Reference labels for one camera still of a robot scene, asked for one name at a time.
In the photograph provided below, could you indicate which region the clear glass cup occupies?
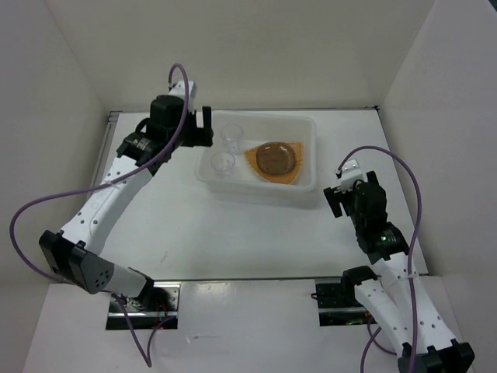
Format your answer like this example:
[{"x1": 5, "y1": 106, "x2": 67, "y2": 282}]
[
  {"x1": 210, "y1": 152, "x2": 236, "y2": 179},
  {"x1": 221, "y1": 124, "x2": 244, "y2": 155}
]

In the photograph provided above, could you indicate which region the clear glass cup front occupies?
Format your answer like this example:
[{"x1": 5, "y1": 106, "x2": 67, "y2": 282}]
[{"x1": 210, "y1": 152, "x2": 236, "y2": 179}]

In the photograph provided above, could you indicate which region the woven bamboo fan tray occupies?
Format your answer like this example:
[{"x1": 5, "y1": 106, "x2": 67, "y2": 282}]
[{"x1": 243, "y1": 141, "x2": 304, "y2": 185}]

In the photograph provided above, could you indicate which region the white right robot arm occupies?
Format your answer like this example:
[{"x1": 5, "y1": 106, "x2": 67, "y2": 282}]
[{"x1": 324, "y1": 159, "x2": 474, "y2": 372}]

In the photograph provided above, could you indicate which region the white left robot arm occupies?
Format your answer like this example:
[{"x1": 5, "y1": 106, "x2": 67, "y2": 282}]
[{"x1": 39, "y1": 81, "x2": 214, "y2": 311}]

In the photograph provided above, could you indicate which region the translucent plastic bin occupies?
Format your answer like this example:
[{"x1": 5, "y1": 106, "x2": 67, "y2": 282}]
[{"x1": 195, "y1": 111, "x2": 318, "y2": 204}]

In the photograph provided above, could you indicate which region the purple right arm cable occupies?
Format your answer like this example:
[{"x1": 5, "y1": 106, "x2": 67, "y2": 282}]
[{"x1": 335, "y1": 145, "x2": 422, "y2": 373}]

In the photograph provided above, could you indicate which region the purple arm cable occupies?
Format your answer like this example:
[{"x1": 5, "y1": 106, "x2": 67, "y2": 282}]
[
  {"x1": 8, "y1": 64, "x2": 191, "y2": 367},
  {"x1": 335, "y1": 145, "x2": 422, "y2": 373}
]

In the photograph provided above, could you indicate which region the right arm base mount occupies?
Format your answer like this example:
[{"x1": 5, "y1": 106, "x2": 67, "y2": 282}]
[{"x1": 311, "y1": 277, "x2": 370, "y2": 327}]

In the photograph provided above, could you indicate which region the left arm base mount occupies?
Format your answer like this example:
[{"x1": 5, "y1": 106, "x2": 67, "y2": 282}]
[{"x1": 106, "y1": 281, "x2": 181, "y2": 331}]

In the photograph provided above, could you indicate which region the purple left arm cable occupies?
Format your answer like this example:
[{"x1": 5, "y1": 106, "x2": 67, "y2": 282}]
[{"x1": 8, "y1": 64, "x2": 191, "y2": 367}]

